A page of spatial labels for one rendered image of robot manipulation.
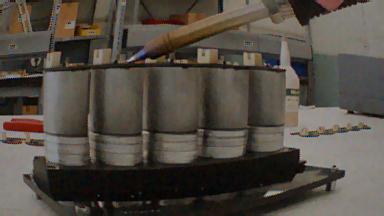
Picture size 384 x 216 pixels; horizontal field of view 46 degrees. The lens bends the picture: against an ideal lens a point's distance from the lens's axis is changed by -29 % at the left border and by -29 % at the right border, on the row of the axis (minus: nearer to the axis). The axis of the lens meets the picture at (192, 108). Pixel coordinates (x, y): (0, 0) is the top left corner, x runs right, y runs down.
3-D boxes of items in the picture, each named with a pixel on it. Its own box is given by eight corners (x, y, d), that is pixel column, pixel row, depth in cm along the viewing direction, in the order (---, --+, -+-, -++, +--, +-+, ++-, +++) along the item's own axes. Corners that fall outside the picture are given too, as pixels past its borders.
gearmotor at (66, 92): (101, 187, 23) (100, 62, 23) (58, 187, 22) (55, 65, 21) (78, 175, 25) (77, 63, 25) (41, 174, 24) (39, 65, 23)
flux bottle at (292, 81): (297, 127, 60) (296, 34, 59) (268, 126, 61) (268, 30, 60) (298, 124, 63) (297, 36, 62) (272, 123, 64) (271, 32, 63)
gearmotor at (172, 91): (208, 181, 27) (212, 61, 26) (162, 185, 25) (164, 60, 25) (174, 172, 28) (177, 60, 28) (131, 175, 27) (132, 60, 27)
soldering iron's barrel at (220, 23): (150, 70, 23) (296, 16, 22) (137, 35, 23) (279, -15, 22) (157, 70, 24) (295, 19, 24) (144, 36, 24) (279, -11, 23)
